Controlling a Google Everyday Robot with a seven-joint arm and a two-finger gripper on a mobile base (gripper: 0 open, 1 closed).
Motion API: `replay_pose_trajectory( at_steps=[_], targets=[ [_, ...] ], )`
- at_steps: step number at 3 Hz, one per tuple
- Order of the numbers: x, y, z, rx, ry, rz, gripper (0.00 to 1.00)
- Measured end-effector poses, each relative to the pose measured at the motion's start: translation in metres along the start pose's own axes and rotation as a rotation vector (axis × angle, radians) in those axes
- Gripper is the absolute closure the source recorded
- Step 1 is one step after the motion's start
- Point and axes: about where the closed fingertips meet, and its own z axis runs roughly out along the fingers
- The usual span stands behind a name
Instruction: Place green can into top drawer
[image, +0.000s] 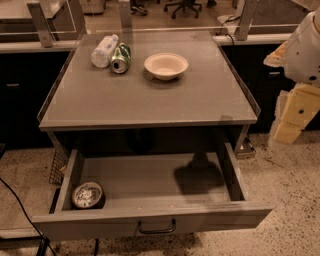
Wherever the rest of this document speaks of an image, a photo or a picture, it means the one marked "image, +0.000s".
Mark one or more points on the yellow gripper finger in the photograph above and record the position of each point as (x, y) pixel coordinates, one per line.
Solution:
(301, 106)
(277, 57)

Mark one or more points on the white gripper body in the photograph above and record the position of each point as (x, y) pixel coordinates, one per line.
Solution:
(304, 55)

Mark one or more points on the green soda can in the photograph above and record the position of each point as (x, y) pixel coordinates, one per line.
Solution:
(121, 58)

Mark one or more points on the open grey top drawer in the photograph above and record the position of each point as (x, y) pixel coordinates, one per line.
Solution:
(202, 192)

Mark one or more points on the round tin in drawer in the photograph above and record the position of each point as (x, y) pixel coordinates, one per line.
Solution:
(88, 195)

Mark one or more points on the black office chair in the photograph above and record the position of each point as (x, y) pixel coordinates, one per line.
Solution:
(183, 5)

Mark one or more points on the white bowl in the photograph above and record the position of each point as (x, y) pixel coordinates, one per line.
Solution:
(166, 66)

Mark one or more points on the white plastic bottle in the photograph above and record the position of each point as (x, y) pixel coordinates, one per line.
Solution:
(102, 54)

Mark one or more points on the grey cabinet table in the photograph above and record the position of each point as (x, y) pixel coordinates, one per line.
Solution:
(142, 141)

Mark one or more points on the dark counter with cabinets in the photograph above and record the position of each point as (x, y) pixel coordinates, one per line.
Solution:
(33, 93)

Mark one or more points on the black drawer handle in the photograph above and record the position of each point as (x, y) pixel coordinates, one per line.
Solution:
(156, 228)

